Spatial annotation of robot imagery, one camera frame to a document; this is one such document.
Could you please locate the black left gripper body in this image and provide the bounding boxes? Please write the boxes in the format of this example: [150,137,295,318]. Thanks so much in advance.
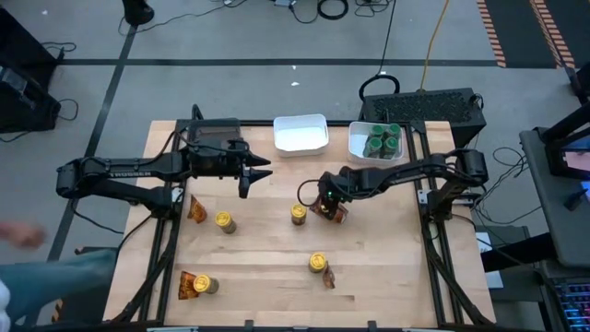
[186,137,242,179]

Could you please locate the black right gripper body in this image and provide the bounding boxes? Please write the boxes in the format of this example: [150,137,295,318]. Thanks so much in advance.
[317,165,371,205]

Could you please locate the yellow-lid seasoning jar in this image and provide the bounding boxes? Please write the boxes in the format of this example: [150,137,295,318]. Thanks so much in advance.
[192,273,220,295]
[289,203,309,227]
[214,210,238,235]
[308,251,328,274]

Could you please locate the white plastic bin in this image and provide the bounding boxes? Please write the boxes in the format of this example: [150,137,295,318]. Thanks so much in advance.
[272,113,330,159]
[348,120,406,166]

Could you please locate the grey plastic bin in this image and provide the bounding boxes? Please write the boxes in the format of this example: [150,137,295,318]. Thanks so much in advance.
[188,117,243,145]

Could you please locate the black perforated computer case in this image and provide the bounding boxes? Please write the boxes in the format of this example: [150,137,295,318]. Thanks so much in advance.
[358,87,488,149]

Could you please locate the black stand base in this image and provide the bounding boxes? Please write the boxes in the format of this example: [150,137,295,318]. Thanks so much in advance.
[120,0,156,28]

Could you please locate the black equipment case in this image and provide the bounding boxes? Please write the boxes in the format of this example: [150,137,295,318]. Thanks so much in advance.
[0,64,62,135]
[0,6,60,77]

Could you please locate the person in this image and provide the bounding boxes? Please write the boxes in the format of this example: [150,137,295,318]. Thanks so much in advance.
[0,219,117,332]

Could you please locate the grey desk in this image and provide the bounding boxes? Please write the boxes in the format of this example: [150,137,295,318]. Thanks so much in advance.
[519,126,590,269]

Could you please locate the black computer monitor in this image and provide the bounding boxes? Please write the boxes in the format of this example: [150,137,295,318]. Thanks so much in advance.
[538,103,590,182]

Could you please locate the black mat orange stripes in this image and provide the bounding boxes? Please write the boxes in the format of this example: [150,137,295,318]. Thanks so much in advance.
[477,0,590,70]

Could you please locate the backlit keyboard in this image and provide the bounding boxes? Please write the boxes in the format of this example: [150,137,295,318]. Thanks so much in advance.
[551,279,590,332]

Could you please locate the black aluminium table frame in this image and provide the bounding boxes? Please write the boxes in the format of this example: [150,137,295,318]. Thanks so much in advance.
[101,117,498,331]

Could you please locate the black cable with loop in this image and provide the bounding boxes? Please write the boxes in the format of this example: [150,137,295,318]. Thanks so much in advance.
[358,0,401,105]

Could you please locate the yellow cable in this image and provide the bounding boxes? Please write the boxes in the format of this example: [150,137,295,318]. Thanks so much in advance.
[418,0,452,92]

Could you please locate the coiled black cable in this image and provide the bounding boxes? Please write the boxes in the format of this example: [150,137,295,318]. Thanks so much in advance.
[316,0,350,21]

